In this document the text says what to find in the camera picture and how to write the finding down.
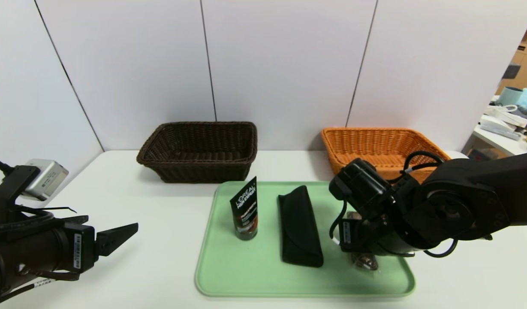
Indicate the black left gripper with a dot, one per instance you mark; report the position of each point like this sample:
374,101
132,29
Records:
82,251

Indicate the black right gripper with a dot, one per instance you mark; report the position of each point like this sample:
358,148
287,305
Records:
348,235

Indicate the chocolate ball pack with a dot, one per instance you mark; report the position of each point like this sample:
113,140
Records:
366,262

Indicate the black leather glasses case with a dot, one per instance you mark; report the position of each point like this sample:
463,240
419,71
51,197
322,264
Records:
299,227

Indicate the black face cream tube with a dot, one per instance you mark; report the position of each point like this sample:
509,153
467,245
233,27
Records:
245,210

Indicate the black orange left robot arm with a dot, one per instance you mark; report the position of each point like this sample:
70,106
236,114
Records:
23,253

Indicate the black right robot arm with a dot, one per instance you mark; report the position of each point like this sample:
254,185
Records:
469,201

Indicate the orange wicker basket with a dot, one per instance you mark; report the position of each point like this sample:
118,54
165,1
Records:
374,143

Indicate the dark brown wicker basket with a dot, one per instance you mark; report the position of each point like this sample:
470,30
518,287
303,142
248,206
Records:
194,167

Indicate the light green plastic tray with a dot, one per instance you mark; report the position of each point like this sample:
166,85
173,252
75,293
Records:
246,266

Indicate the brown box under table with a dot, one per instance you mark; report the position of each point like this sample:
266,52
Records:
482,153

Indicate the white side table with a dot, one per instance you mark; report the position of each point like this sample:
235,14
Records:
499,145

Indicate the white power strip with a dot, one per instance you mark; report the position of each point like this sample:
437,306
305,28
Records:
495,125

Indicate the teal cup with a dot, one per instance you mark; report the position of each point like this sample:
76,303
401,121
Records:
510,96

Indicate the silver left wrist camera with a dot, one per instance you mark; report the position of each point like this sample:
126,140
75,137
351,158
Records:
46,178

